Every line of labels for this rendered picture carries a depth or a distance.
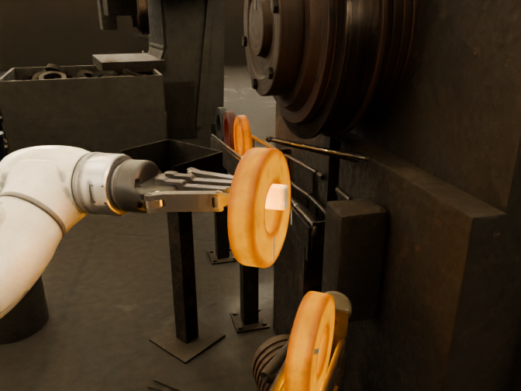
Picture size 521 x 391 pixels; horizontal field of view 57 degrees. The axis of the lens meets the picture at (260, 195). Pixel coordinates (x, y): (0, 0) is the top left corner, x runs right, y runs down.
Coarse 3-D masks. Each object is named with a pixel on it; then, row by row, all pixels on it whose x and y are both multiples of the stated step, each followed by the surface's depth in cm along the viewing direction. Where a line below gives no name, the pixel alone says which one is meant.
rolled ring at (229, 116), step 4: (224, 112) 199; (228, 112) 193; (232, 112) 193; (224, 116) 199; (228, 116) 191; (232, 116) 191; (224, 120) 200; (228, 120) 190; (232, 120) 190; (224, 124) 202; (228, 124) 191; (232, 124) 190; (224, 128) 203; (228, 128) 192; (232, 128) 189; (224, 132) 204; (228, 132) 204; (232, 132) 189; (224, 136) 204; (228, 136) 204; (232, 136) 189; (224, 140) 205; (228, 140) 204; (232, 140) 190; (228, 144) 202; (232, 144) 191; (232, 148) 192
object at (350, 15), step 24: (360, 0) 79; (360, 24) 80; (336, 48) 83; (360, 48) 82; (336, 72) 84; (360, 72) 84; (336, 96) 86; (360, 96) 88; (312, 120) 97; (336, 120) 94
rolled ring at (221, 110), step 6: (222, 108) 211; (216, 114) 217; (222, 114) 208; (216, 120) 219; (222, 120) 206; (216, 126) 221; (222, 126) 207; (216, 132) 221; (222, 132) 208; (222, 138) 209
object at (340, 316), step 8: (336, 312) 73; (344, 312) 73; (336, 320) 73; (344, 320) 73; (336, 328) 74; (344, 328) 73; (336, 336) 74; (344, 336) 74; (336, 344) 74; (344, 360) 75
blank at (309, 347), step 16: (304, 304) 64; (320, 304) 64; (304, 320) 62; (320, 320) 62; (304, 336) 61; (320, 336) 63; (288, 352) 60; (304, 352) 60; (320, 352) 70; (288, 368) 60; (304, 368) 60; (320, 368) 68; (288, 384) 61; (304, 384) 60; (320, 384) 68
